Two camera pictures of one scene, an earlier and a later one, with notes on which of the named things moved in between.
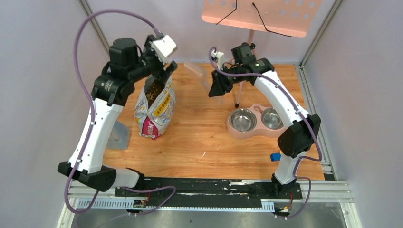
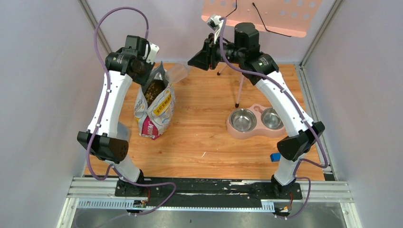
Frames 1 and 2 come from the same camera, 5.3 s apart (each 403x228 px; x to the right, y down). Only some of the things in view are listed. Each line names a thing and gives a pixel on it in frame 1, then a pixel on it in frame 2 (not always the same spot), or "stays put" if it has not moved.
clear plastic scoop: [205, 77] to [176, 73]
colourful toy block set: [275, 156] stays put
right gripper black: [219, 87] to [201, 59]
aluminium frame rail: [84, 198] stays put
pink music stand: [290, 17] stays put
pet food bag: [155, 108] stays put
